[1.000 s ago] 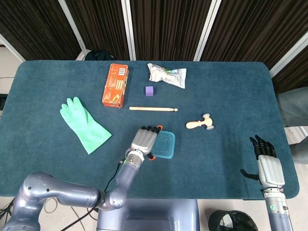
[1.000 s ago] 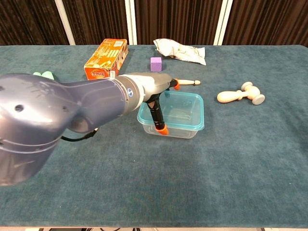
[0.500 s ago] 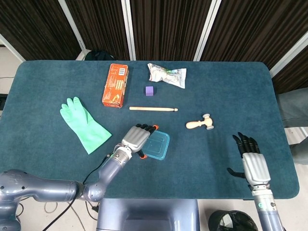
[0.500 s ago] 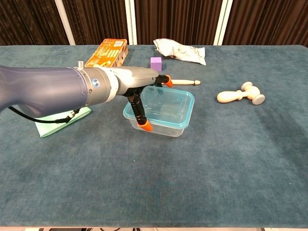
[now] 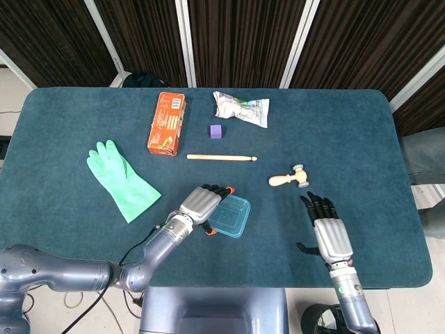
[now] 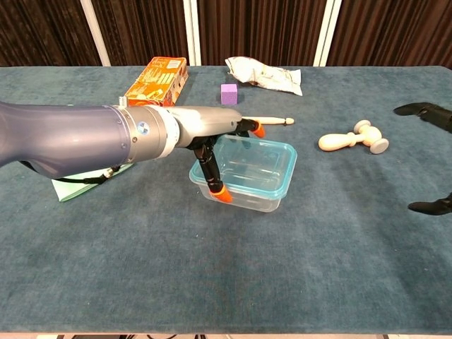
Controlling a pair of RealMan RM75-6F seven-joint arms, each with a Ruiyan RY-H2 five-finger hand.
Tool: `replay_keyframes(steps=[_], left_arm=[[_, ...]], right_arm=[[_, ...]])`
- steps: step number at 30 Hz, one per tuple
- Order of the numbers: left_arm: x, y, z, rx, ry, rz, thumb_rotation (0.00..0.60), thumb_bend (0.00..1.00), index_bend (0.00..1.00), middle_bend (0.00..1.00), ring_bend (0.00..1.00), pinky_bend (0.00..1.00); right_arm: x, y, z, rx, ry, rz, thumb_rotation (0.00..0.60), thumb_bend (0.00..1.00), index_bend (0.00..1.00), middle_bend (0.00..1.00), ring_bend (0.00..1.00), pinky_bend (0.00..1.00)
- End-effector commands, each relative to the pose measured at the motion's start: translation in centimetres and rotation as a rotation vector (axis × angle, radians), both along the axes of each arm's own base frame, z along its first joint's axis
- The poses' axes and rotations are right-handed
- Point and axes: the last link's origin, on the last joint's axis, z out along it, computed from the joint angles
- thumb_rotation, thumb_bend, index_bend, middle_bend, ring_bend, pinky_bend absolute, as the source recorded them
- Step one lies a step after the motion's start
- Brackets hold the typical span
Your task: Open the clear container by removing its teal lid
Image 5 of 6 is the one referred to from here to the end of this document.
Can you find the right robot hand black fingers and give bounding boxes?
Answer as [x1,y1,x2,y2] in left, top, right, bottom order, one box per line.
[296,191,355,271]

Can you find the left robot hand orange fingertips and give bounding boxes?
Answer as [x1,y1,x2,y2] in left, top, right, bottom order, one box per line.
[179,184,234,237]

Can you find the clear plastic food container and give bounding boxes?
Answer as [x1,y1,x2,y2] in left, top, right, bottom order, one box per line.
[209,195,251,239]

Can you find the teal translucent container lid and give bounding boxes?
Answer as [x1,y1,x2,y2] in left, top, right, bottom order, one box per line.
[208,194,252,240]

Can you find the wooden drumstick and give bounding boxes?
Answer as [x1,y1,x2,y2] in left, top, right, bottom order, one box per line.
[186,154,259,162]

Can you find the black waste bin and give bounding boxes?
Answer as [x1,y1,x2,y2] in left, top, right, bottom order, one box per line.
[300,303,382,334]

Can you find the green rubber glove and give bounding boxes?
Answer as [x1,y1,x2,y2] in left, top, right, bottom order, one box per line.
[86,139,163,224]

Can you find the orange cardboard snack box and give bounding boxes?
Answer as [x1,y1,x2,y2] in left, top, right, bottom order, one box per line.
[147,91,187,157]

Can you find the teal table cloth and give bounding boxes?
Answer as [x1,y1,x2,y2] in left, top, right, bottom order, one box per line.
[0,86,434,289]

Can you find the crumpled white snack bag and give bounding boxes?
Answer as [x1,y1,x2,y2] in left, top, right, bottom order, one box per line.
[212,90,270,129]

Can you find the blue-grey robot torso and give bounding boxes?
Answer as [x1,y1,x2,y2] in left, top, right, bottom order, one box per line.
[138,287,289,334]

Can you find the black bag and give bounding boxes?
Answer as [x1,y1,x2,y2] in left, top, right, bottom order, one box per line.
[122,72,168,89]

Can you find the dark slatted screen panel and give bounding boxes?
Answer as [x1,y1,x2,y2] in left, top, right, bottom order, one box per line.
[191,0,310,89]
[288,0,445,102]
[391,55,445,137]
[0,0,122,90]
[93,0,193,88]

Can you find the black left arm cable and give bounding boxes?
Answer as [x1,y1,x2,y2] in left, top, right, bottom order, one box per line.
[118,224,167,267]

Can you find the thick black floor cable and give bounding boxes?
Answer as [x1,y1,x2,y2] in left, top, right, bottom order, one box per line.
[60,282,119,334]

